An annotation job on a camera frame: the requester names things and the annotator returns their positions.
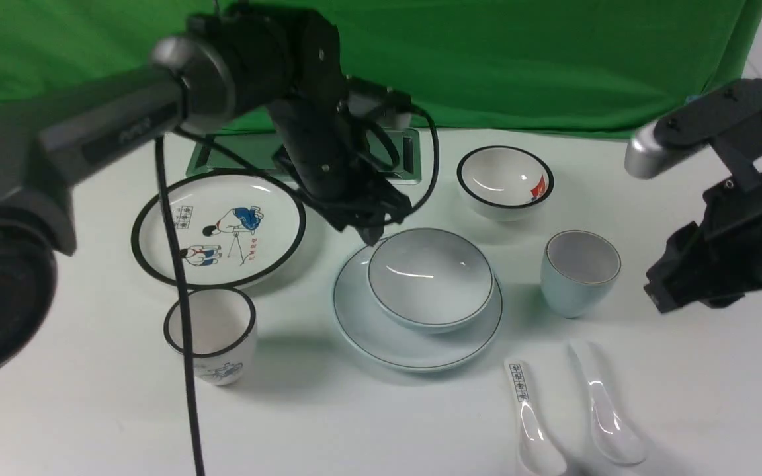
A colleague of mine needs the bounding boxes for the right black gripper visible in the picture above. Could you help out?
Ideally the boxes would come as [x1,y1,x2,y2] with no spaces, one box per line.
[644,175,762,313]

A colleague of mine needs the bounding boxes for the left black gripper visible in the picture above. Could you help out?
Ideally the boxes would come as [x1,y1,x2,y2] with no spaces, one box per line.
[269,10,415,246]

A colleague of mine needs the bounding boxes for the pale blue bowl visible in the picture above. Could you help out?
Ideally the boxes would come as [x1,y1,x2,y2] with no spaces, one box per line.
[366,228,497,335]

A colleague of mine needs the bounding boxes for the pale blue ceramic cup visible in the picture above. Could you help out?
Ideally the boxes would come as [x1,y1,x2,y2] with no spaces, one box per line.
[540,230,622,319]

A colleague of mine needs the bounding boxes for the plain white ceramic spoon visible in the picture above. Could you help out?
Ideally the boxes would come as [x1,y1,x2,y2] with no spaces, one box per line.
[568,338,648,467]

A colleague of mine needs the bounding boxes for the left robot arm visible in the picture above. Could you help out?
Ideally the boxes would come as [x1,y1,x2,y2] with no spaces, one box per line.
[0,2,417,368]

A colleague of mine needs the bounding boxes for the illustrated black-rimmed white plate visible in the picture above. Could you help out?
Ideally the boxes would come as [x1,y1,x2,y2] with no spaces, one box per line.
[130,169,308,290]

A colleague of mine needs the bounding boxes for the pale blue plate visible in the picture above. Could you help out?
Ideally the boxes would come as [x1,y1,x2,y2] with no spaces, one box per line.
[332,246,504,373]

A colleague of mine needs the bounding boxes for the small black-rimmed white bowl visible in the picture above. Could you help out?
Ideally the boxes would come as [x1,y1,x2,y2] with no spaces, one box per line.
[456,145,556,222]

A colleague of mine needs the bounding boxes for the green backdrop cloth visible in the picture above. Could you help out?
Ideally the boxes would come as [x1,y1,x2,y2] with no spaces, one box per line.
[0,1,762,138]

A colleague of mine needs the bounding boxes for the black-rimmed illustrated white cup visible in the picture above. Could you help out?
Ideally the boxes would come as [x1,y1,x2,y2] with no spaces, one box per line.
[189,288,258,386]

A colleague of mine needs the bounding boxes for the white spoon with characters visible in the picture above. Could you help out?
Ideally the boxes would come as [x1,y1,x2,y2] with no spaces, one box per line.
[504,360,569,475]

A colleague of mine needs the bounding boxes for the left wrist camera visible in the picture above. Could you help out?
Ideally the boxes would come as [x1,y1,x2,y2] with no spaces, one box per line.
[347,76,413,130]

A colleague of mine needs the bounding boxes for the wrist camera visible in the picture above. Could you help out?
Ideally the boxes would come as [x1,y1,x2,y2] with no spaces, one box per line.
[347,76,413,130]
[624,78,762,180]

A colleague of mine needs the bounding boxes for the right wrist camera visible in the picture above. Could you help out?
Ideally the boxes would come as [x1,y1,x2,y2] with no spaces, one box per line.
[624,78,762,180]

